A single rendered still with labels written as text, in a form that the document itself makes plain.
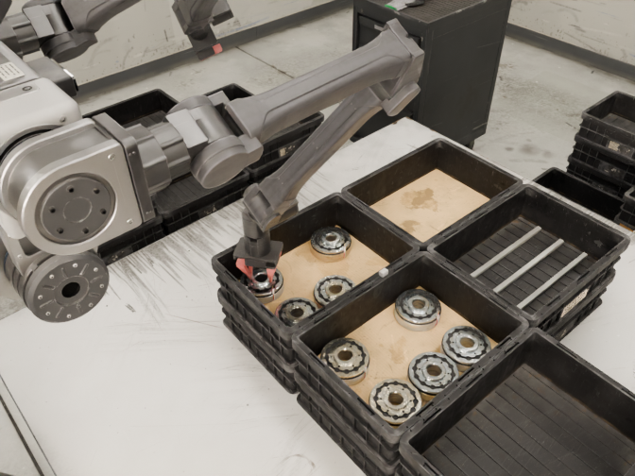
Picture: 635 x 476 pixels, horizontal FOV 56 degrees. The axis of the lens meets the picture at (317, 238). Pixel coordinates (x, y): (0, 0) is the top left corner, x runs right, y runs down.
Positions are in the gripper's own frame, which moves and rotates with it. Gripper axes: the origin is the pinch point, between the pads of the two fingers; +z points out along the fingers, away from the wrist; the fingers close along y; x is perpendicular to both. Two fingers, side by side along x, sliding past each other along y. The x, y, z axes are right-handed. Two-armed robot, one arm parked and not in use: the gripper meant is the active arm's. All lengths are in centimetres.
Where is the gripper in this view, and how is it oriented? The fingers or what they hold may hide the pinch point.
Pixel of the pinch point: (261, 277)
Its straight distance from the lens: 141.5
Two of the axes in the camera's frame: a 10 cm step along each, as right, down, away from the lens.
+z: 0.0, 7.4, 6.7
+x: -1.8, 6.6, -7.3
